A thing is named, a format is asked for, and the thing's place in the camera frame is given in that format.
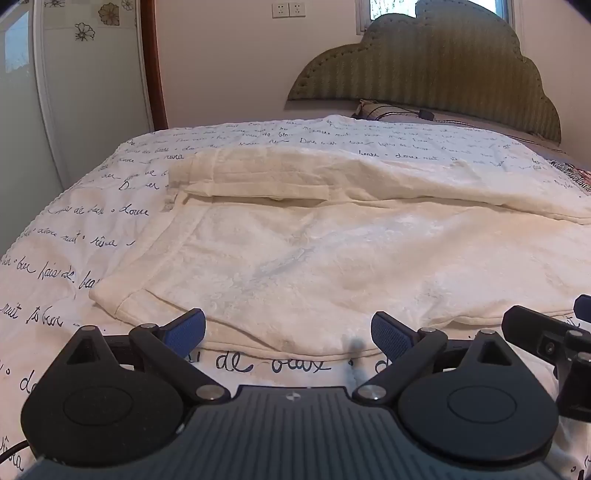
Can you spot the white floral wardrobe door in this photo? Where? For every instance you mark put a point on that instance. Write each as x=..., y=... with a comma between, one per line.
x=83, y=92

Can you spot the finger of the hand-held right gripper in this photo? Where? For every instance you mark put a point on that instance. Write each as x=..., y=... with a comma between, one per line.
x=584, y=308
x=531, y=330

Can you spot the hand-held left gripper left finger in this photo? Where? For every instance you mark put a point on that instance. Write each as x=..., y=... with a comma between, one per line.
x=184, y=330

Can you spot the window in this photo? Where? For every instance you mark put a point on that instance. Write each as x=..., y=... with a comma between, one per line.
x=376, y=9

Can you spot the brown wooden door frame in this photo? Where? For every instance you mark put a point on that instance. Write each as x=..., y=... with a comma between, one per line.
x=154, y=64

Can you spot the patterned cloth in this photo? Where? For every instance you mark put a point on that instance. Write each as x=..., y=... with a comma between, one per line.
x=577, y=173

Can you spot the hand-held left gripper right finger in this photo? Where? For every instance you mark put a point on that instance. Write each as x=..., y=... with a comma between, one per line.
x=390, y=334

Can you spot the green padded headboard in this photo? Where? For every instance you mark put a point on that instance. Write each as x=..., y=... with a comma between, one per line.
x=438, y=64

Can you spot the white wall socket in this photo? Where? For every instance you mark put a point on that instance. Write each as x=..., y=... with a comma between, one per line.
x=280, y=9
x=296, y=9

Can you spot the white script printed blanket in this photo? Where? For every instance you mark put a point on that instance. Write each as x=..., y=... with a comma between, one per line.
x=78, y=240

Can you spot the cream pants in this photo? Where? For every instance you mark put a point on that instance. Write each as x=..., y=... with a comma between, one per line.
x=323, y=258

